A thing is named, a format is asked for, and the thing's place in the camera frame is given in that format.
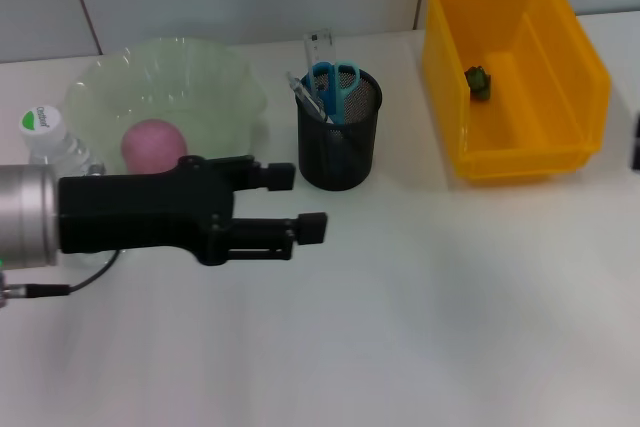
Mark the pale green glass fruit plate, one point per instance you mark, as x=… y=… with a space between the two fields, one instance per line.
x=200 y=92

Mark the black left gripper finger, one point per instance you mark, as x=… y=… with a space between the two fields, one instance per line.
x=312 y=228

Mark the pink peach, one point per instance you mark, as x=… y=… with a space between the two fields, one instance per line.
x=155 y=144

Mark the yellow plastic bin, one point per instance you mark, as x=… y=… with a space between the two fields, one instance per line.
x=550 y=97

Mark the grey and clear pen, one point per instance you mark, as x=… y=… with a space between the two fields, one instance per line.
x=307 y=99

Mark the black mesh cup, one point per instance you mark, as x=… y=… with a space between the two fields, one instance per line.
x=335 y=162

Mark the green plastic scrap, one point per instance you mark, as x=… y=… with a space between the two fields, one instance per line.
x=479 y=82

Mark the clear green-labelled water bottle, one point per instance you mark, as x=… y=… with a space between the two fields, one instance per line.
x=40 y=122

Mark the blue scissors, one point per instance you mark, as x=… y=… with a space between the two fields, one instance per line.
x=332 y=92

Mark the transparent plastic ruler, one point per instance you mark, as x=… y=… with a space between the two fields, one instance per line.
x=319 y=47

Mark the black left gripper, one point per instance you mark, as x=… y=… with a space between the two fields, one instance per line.
x=145 y=212

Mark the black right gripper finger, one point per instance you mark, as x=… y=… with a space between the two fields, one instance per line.
x=635 y=157
x=637 y=127

